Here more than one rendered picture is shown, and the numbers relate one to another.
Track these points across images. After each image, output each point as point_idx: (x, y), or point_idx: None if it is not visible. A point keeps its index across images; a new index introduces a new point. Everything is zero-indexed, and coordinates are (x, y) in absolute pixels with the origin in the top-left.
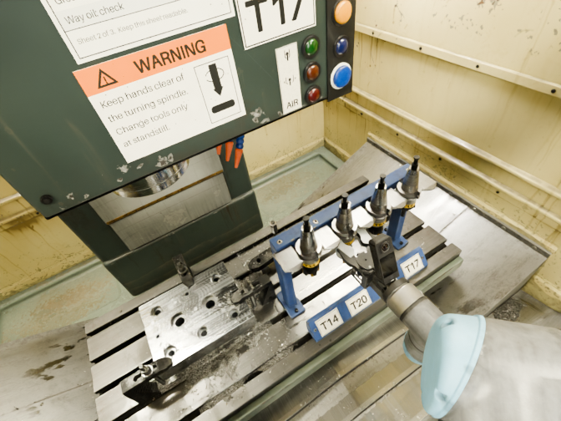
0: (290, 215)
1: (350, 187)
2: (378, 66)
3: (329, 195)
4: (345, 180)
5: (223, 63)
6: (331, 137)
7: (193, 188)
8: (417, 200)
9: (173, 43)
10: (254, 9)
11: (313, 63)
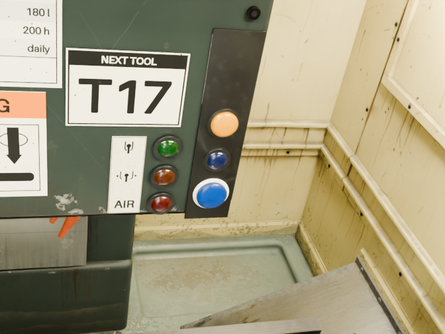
0: (161, 333)
1: (284, 329)
2: (404, 156)
3: (243, 328)
4: (292, 311)
5: (29, 131)
6: (310, 227)
7: (30, 221)
8: None
9: None
10: (90, 88)
11: (167, 167)
